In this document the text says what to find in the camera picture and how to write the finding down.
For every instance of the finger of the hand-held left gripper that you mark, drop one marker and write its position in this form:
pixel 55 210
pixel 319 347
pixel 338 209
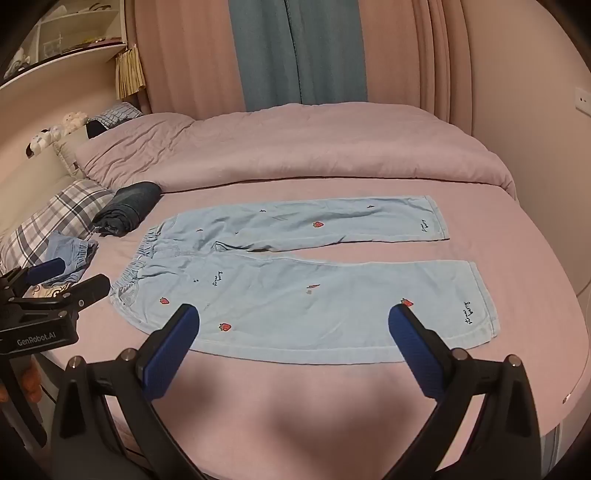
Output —
pixel 45 271
pixel 90 290

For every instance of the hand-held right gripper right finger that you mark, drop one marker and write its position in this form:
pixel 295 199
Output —
pixel 415 353

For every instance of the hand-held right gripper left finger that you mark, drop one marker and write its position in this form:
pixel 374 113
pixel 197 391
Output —
pixel 171 353

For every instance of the light blue strawberry pants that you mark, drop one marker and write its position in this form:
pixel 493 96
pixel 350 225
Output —
pixel 295 295

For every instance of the person's left hand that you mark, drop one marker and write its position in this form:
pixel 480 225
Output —
pixel 30 381

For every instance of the cartoon printed cloth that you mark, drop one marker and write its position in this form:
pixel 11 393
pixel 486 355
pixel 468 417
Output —
pixel 48 291

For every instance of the blue elastic-waist shorts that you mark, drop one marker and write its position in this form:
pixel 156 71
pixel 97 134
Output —
pixel 69 254

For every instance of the large plaid pillow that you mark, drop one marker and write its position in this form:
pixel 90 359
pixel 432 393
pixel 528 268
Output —
pixel 60 212

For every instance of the dark blue folded garment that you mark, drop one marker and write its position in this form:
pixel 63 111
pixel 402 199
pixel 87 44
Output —
pixel 127 207

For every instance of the beige cushion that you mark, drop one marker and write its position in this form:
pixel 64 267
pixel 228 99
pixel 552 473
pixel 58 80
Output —
pixel 69 157

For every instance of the pink bed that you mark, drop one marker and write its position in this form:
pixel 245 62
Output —
pixel 286 415

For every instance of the white plush toys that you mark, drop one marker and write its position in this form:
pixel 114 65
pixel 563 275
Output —
pixel 55 131

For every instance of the small plaid pillow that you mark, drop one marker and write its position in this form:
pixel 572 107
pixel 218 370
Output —
pixel 117 115

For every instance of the yellow fringed cloth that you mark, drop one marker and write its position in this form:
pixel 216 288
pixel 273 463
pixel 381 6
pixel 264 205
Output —
pixel 130 71

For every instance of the cream bedside shelf unit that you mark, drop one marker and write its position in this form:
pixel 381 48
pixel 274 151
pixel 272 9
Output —
pixel 60 41

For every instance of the pink duvet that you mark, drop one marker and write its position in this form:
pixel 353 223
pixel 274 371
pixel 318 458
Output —
pixel 300 147

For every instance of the pink curtain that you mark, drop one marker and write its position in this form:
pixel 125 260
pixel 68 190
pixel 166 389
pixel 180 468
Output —
pixel 411 55
pixel 189 55

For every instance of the blue-grey curtain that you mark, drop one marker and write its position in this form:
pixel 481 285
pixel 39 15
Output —
pixel 295 50

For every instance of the white wall socket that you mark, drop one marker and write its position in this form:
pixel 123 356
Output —
pixel 583 99

